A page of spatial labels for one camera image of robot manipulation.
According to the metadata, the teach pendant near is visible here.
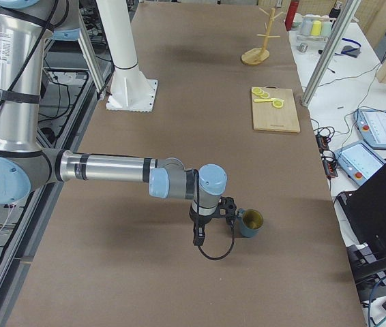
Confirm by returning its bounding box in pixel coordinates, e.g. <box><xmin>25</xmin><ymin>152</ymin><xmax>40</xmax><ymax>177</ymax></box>
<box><xmin>334</xmin><ymin>141</ymin><xmax>386</xmax><ymax>186</ymax></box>

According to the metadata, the yellow toy knife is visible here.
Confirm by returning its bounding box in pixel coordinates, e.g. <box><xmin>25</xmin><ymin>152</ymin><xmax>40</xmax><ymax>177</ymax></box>
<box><xmin>253</xmin><ymin>98</ymin><xmax>275</xmax><ymax>103</ymax></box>

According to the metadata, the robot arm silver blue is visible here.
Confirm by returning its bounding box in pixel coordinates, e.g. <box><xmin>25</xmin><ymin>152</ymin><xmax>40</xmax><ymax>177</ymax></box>
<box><xmin>0</xmin><ymin>1</ymin><xmax>234</xmax><ymax>246</ymax></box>

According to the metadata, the aluminium frame post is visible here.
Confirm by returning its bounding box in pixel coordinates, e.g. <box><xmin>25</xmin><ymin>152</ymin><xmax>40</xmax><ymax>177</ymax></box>
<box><xmin>301</xmin><ymin>0</ymin><xmax>361</xmax><ymax>108</ymax></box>

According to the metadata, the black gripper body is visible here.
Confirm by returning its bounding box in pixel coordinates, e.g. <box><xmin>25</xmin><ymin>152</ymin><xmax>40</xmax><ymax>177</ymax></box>
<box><xmin>189</xmin><ymin>204</ymin><xmax>221</xmax><ymax>246</ymax></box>

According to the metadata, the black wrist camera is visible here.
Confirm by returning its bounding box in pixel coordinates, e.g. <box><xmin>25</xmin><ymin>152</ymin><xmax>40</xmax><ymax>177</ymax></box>
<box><xmin>220</xmin><ymin>197</ymin><xmax>237</xmax><ymax>227</ymax></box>

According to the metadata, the teach pendant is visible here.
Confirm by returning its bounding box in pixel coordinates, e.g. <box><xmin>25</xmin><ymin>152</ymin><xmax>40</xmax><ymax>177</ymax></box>
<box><xmin>334</xmin><ymin>141</ymin><xmax>386</xmax><ymax>186</ymax></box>
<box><xmin>355</xmin><ymin>109</ymin><xmax>386</xmax><ymax>150</ymax></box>

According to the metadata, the yellow lemon slice toy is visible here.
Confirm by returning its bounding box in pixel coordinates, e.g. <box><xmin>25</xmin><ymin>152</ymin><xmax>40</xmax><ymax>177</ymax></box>
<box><xmin>272</xmin><ymin>98</ymin><xmax>284</xmax><ymax>108</ymax></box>

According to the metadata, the wooden cup storage rack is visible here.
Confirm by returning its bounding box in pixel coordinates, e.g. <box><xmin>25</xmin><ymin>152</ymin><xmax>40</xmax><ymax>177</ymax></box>
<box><xmin>241</xmin><ymin>7</ymin><xmax>283</xmax><ymax>66</ymax></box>

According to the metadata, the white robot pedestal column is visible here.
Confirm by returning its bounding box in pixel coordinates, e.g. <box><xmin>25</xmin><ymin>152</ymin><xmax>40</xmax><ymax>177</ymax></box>
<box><xmin>97</xmin><ymin>0</ymin><xmax>158</xmax><ymax>112</ymax></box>

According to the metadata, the yellow cup on tray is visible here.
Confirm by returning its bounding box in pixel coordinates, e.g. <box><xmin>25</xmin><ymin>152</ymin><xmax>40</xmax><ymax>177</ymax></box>
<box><xmin>310</xmin><ymin>20</ymin><xmax>322</xmax><ymax>37</ymax></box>

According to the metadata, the black monitor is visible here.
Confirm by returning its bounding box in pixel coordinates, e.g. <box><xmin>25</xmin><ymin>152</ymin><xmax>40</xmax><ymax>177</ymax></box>
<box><xmin>338</xmin><ymin>164</ymin><xmax>386</xmax><ymax>281</ymax></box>

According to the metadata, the red bottle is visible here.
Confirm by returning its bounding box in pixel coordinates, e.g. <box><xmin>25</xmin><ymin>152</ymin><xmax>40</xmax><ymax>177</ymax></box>
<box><xmin>285</xmin><ymin>0</ymin><xmax>299</xmax><ymax>31</ymax></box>

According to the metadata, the black camera cable loop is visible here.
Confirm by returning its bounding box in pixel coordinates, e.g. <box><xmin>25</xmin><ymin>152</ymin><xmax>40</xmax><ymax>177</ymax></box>
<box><xmin>197</xmin><ymin>217</ymin><xmax>237</xmax><ymax>261</ymax></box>

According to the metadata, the wooden cutting board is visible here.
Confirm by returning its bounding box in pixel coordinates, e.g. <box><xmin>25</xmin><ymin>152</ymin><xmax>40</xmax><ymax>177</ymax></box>
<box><xmin>251</xmin><ymin>87</ymin><xmax>300</xmax><ymax>133</ymax></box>

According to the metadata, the teach pendant far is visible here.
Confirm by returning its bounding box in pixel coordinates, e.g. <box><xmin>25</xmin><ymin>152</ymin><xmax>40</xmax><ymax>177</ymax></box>
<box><xmin>355</xmin><ymin>109</ymin><xmax>386</xmax><ymax>150</ymax></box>

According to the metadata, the blue cup yellow inside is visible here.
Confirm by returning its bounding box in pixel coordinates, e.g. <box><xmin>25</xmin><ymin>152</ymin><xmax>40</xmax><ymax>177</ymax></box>
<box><xmin>237</xmin><ymin>208</ymin><xmax>264</xmax><ymax>238</ymax></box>

